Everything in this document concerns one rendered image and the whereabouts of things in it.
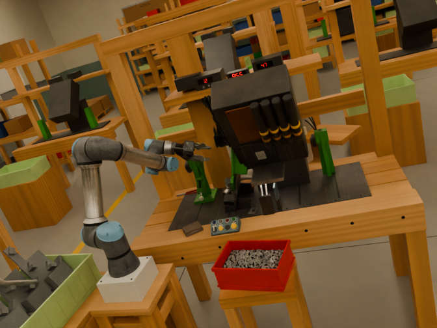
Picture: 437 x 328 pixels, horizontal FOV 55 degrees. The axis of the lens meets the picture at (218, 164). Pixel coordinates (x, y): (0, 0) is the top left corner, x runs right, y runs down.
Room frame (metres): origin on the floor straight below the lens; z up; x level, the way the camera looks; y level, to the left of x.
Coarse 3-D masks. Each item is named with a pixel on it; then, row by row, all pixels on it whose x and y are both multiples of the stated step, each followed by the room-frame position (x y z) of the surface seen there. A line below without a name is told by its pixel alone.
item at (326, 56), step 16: (176, 0) 9.74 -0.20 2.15; (192, 0) 9.23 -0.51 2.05; (320, 0) 8.84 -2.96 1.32; (272, 16) 8.76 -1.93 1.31; (304, 16) 8.57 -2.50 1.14; (320, 16) 8.40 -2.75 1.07; (256, 32) 8.80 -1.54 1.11; (320, 32) 8.51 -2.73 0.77; (240, 48) 9.02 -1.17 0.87; (288, 48) 8.63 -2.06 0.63; (320, 48) 8.53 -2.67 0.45
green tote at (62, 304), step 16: (48, 256) 2.13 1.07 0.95; (64, 256) 2.07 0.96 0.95; (80, 256) 2.02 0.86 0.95; (80, 272) 1.89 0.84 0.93; (96, 272) 1.98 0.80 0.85; (64, 288) 1.78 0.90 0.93; (80, 288) 1.85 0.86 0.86; (48, 304) 1.68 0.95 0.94; (64, 304) 1.75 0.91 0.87; (80, 304) 1.82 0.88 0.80; (32, 320) 1.58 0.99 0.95; (48, 320) 1.64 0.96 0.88; (64, 320) 1.71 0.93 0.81
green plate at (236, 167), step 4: (232, 152) 2.06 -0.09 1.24; (232, 156) 2.06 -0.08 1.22; (232, 160) 2.06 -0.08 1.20; (236, 160) 2.07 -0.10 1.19; (232, 164) 2.06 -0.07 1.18; (236, 164) 2.07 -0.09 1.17; (240, 164) 2.06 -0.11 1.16; (232, 168) 2.06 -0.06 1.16; (236, 168) 2.07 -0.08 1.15; (240, 168) 2.06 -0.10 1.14; (244, 168) 2.06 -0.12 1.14; (232, 172) 2.06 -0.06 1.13; (236, 172) 2.07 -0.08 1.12; (240, 172) 2.07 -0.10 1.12; (244, 172) 2.06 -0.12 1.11
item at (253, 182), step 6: (276, 162) 2.02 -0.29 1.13; (282, 162) 1.99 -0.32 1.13; (258, 168) 2.02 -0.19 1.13; (264, 168) 1.99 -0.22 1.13; (270, 168) 1.97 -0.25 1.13; (276, 168) 1.94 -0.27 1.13; (282, 168) 1.92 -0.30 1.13; (252, 174) 1.96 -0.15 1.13; (258, 174) 1.94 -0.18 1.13; (264, 174) 1.91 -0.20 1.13; (270, 174) 1.89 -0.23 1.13; (276, 174) 1.87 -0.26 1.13; (282, 174) 1.85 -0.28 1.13; (252, 180) 1.89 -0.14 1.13; (258, 180) 1.87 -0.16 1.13; (264, 180) 1.85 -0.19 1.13; (270, 180) 1.84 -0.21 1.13; (276, 180) 1.83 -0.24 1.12; (282, 180) 1.82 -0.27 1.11; (252, 186) 1.86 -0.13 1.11
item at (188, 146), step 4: (176, 144) 2.20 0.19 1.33; (180, 144) 2.20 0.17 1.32; (184, 144) 2.17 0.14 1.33; (188, 144) 2.17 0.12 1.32; (192, 144) 2.17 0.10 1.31; (172, 148) 2.17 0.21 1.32; (176, 148) 2.16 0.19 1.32; (180, 148) 2.16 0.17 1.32; (184, 148) 2.17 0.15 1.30; (188, 148) 2.15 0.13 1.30; (192, 148) 2.16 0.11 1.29; (172, 152) 2.18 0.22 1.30; (180, 152) 2.20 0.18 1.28; (184, 152) 2.15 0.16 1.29; (188, 152) 2.14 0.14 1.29; (192, 152) 2.16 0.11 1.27; (184, 156) 2.20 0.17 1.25; (188, 156) 2.18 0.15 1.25
